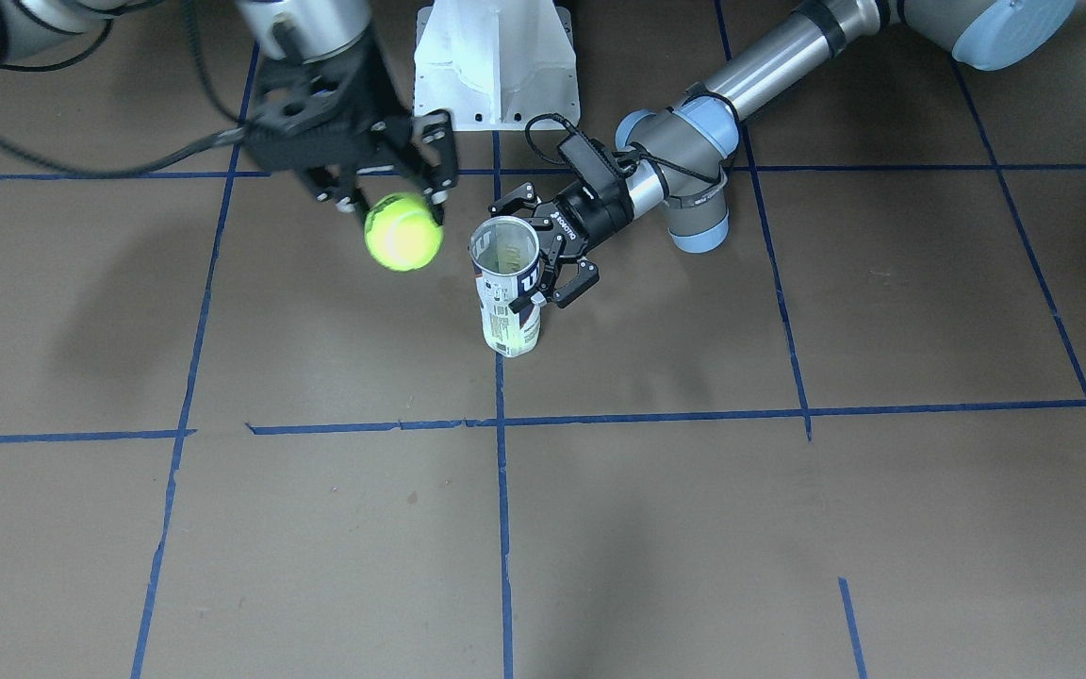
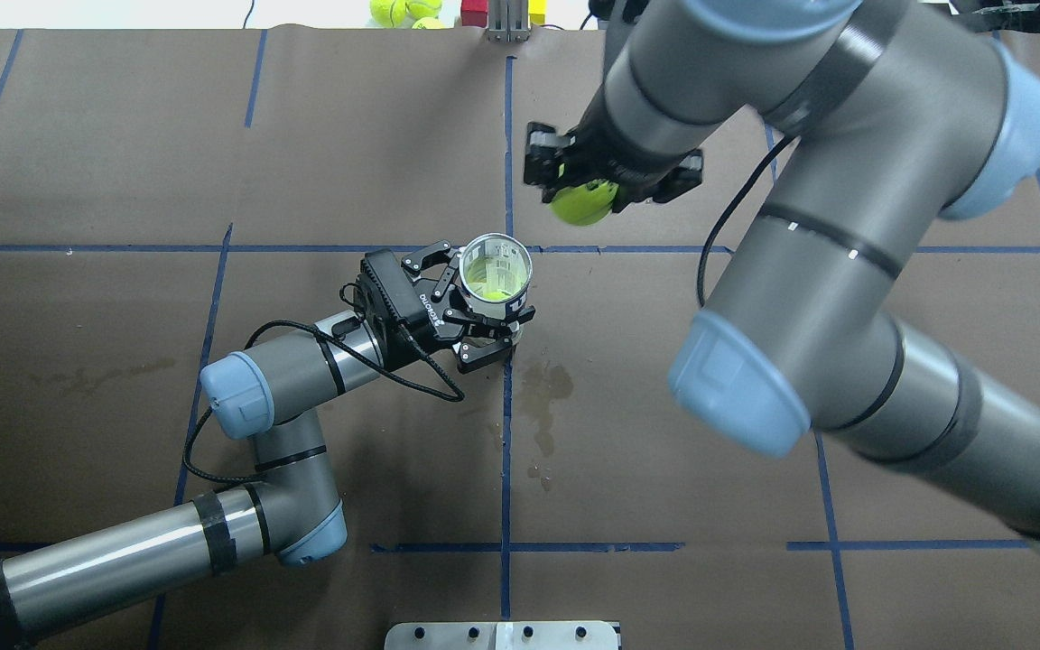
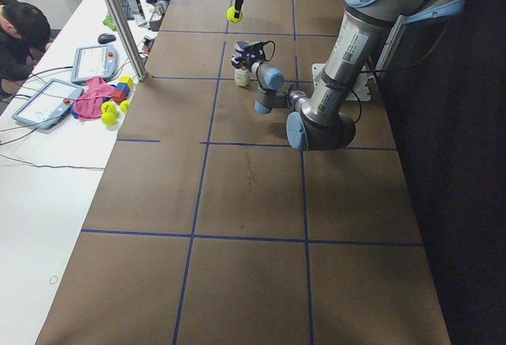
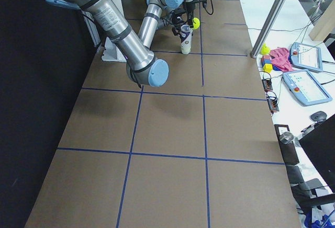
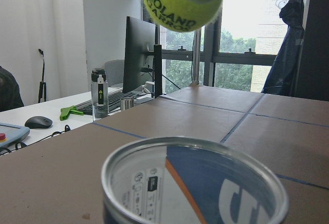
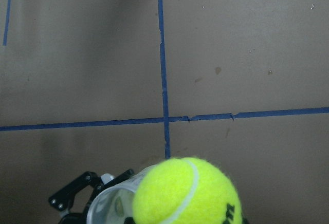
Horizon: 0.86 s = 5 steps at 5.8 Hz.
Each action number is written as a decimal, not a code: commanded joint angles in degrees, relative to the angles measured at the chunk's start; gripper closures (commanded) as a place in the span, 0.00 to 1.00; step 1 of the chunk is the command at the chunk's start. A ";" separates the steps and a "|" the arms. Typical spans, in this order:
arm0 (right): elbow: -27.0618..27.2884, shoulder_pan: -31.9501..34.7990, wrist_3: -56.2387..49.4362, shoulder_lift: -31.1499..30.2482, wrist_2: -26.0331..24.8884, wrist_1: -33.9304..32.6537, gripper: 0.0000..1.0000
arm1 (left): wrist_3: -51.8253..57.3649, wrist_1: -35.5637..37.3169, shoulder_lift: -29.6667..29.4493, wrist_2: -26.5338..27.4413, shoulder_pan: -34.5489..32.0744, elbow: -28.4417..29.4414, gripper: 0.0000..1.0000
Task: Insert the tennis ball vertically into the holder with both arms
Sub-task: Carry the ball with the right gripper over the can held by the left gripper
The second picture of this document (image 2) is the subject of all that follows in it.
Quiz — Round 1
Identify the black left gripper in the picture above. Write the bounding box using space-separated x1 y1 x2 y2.
376 240 536 374

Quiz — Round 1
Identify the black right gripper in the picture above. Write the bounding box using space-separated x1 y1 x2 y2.
523 124 704 211

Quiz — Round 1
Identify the white blue tennis ball can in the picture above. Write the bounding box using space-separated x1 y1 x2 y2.
458 233 532 342

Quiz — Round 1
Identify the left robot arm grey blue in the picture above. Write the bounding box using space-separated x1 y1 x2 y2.
0 225 513 649

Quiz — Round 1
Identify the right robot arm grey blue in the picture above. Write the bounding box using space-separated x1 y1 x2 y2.
524 1 1040 554

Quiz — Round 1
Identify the yellow ball on side table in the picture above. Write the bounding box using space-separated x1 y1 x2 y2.
368 0 407 29

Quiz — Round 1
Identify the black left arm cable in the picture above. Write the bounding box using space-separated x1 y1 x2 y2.
181 282 467 484

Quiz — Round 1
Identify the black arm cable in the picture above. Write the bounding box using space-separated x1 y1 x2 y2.
696 134 796 308
181 282 467 484

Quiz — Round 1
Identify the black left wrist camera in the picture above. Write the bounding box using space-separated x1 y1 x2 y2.
356 248 431 350

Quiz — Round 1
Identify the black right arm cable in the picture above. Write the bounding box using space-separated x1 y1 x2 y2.
696 134 796 308

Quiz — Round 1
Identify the white pedestal column base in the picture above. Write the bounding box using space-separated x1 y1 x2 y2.
384 620 624 649

